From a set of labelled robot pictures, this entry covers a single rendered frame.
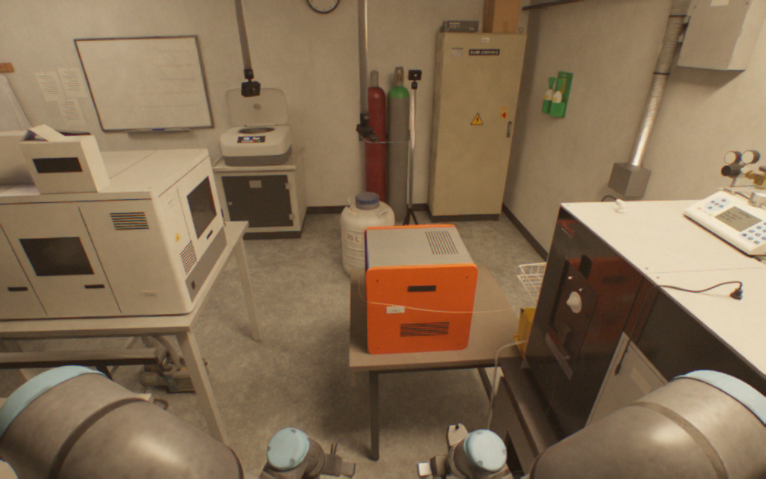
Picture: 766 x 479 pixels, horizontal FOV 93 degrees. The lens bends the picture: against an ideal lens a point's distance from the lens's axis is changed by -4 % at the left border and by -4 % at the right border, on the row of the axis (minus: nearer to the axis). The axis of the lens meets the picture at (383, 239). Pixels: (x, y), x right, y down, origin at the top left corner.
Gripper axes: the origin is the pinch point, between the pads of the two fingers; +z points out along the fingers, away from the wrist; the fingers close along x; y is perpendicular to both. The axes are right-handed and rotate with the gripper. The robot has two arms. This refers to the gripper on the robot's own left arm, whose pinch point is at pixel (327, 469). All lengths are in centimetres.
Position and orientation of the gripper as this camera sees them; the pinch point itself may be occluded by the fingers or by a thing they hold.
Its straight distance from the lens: 131.5
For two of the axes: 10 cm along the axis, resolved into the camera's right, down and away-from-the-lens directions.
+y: 1.1, -7.8, 6.1
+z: 1.8, 6.2, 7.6
